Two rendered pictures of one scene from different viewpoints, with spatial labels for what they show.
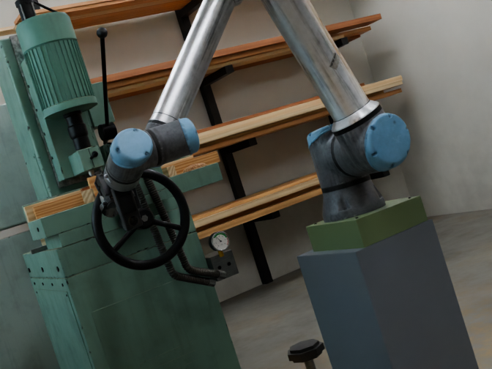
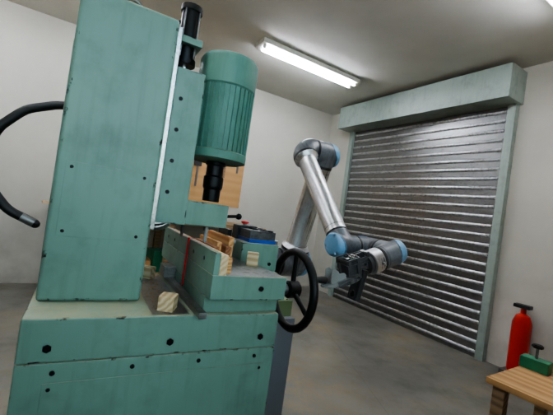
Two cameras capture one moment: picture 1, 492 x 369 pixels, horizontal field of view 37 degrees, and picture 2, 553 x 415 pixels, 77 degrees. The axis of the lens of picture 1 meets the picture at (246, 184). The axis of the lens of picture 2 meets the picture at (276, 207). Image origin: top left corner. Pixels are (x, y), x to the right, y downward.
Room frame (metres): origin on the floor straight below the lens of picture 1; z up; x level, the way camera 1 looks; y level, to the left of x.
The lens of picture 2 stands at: (2.23, 1.53, 1.07)
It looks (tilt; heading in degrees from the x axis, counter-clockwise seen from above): 1 degrees up; 268
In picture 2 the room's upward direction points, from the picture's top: 8 degrees clockwise
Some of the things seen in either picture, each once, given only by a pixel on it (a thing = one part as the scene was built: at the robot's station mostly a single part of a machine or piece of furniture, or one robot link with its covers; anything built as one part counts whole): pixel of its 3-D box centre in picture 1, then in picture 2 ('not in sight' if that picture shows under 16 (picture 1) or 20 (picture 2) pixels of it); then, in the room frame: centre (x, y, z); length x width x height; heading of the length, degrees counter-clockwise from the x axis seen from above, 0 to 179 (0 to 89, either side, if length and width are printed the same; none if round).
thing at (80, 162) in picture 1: (87, 162); (202, 216); (2.41, 0.47, 1.03); 0.14 x 0.07 x 0.09; 27
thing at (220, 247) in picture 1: (219, 244); not in sight; (2.33, 0.14, 0.65); 0.06 x 0.04 x 0.08; 117
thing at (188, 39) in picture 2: (31, 25); (186, 35); (2.52, 0.53, 1.54); 0.08 x 0.08 x 0.17; 27
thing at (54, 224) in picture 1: (131, 199); (225, 265); (2.33, 0.36, 0.87); 0.61 x 0.30 x 0.06; 117
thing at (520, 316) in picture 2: not in sight; (519, 341); (-0.01, -1.26, 0.30); 0.19 x 0.18 x 0.60; 30
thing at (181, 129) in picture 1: (170, 141); (366, 248); (1.80, 0.14, 0.98); 0.12 x 0.12 x 0.09; 27
